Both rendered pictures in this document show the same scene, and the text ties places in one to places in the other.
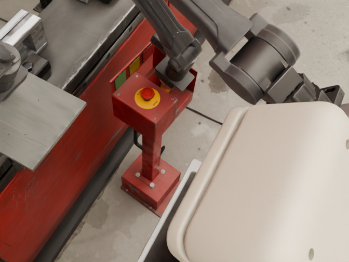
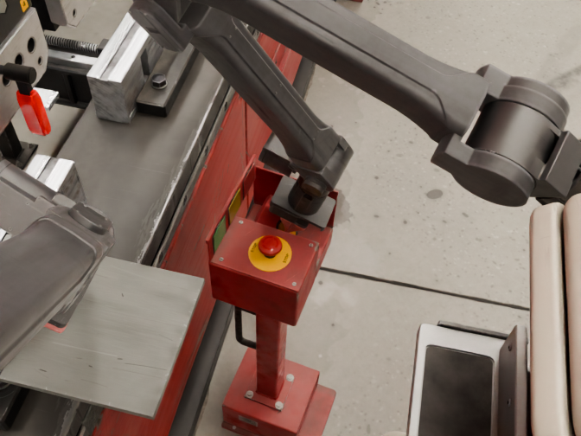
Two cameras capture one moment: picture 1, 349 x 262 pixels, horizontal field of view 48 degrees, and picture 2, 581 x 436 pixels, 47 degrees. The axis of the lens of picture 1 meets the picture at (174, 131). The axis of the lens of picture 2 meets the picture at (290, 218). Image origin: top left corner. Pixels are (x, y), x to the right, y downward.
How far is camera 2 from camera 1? 0.17 m
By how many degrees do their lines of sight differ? 10
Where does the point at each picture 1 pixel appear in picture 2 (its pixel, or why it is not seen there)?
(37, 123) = (134, 335)
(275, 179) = not seen: outside the picture
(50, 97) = (141, 285)
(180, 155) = (306, 343)
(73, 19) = (116, 154)
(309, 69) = not seen: hidden behind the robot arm
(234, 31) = (466, 99)
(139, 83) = (249, 234)
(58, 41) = (104, 194)
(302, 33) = not seen: hidden behind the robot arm
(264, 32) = (511, 90)
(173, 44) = (315, 153)
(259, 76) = (526, 157)
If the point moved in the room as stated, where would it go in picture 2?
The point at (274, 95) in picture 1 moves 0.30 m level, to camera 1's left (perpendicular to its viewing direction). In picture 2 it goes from (556, 182) to (229, 210)
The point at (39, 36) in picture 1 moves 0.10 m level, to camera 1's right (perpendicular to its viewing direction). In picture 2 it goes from (74, 193) to (143, 187)
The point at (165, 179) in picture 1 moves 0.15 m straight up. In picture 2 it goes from (298, 389) to (302, 363)
